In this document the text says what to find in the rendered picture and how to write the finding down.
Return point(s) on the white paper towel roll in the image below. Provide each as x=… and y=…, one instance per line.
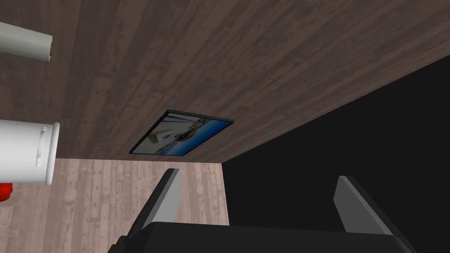
x=24, y=42

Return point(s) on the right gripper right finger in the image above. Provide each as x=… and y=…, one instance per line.
x=355, y=207

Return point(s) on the framed blue picture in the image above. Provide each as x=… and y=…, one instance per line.
x=181, y=133

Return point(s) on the white cylindrical container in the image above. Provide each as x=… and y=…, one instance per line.
x=28, y=151

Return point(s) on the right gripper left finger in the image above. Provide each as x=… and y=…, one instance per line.
x=165, y=202

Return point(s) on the red round object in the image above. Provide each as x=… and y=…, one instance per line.
x=5, y=191

